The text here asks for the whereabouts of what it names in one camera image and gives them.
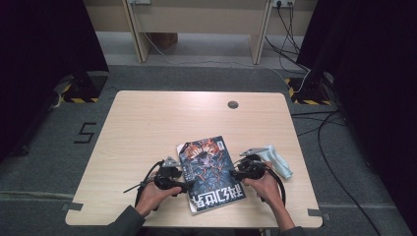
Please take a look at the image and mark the brown cardboard box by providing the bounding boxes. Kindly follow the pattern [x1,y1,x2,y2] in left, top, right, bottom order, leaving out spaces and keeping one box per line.
[146,31,179,50]

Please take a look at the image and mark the long white floor cable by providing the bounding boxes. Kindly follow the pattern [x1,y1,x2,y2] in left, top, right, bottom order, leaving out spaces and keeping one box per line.
[143,31,291,87]

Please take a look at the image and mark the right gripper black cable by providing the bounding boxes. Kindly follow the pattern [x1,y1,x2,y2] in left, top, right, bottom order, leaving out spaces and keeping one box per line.
[262,166,287,208]

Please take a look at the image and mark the short white cable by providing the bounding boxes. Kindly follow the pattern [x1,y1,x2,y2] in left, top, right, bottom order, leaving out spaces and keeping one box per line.
[294,69,312,94]

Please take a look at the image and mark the illustrated dark magazine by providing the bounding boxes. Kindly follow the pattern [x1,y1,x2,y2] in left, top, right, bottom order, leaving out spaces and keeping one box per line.
[176,135,247,215]

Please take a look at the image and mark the person's right hand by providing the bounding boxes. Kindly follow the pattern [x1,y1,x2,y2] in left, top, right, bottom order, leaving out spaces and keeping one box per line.
[242,161,283,210]

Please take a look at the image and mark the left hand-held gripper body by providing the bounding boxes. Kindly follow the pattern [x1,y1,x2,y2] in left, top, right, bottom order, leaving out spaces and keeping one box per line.
[153,156,185,191]

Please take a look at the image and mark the long black floor cable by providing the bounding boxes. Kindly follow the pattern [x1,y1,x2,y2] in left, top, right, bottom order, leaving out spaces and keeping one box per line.
[316,111,383,236]

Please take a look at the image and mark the black cable tie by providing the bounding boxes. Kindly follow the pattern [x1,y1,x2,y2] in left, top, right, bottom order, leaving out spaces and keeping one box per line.
[123,182,146,195]

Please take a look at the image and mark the person's left hand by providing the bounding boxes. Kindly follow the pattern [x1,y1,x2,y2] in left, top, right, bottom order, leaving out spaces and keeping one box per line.
[135,180,183,217]

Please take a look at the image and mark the short black floor cables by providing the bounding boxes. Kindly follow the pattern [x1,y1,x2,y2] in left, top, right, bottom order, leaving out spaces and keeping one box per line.
[289,110,347,137]

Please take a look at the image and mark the light blue cloth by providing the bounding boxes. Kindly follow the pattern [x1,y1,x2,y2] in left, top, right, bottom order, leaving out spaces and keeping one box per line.
[259,144,294,180]

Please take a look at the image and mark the black curtain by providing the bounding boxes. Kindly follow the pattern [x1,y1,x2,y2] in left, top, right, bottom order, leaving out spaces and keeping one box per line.
[0,0,110,165]
[296,0,417,235]

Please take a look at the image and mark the black socket cables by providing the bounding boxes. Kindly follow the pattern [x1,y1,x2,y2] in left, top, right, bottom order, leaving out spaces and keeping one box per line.
[264,2,312,74]

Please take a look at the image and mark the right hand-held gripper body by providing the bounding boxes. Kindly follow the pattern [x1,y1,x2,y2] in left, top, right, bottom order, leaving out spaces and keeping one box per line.
[236,147,269,181]

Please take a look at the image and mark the black stand base striped tape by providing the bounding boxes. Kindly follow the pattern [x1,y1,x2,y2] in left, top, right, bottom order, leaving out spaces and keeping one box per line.
[61,71,109,104]
[284,70,336,106]

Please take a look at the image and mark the grey tape piece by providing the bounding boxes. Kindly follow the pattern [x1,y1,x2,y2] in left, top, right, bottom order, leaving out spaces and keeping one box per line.
[60,202,85,212]
[307,207,331,221]

